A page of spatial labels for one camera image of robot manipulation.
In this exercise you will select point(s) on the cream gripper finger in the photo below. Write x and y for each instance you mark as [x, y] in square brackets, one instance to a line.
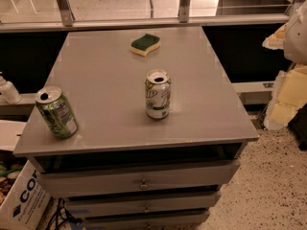
[276, 40]
[289, 94]

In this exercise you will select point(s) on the white 7up can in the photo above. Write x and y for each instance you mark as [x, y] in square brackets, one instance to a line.
[157, 93]

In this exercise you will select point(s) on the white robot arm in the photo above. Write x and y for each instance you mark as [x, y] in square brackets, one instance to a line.
[295, 41]

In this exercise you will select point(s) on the green and yellow sponge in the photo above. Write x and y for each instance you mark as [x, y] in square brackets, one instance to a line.
[145, 44]

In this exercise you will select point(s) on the green soda can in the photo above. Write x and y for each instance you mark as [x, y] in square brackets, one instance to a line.
[56, 111]

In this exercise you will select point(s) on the grey drawer cabinet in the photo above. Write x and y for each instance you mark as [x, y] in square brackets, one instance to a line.
[105, 84]

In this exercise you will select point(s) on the bottom grey drawer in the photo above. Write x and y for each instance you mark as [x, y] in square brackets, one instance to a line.
[147, 221]

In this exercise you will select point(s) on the grey drawer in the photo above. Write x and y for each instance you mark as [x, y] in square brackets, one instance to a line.
[143, 204]
[147, 221]
[140, 179]

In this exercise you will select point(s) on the top grey drawer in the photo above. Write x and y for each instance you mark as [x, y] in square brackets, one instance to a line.
[140, 179]

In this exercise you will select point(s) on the middle grey drawer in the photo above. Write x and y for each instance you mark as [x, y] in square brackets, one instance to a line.
[143, 204]

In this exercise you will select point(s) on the white plastic bottle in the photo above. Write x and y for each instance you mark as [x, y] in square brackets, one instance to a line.
[9, 91]

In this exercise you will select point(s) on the white cardboard box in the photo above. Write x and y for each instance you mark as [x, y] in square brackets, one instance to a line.
[23, 200]

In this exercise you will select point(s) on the metal window frame rail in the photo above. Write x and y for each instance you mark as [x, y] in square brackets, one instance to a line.
[56, 15]

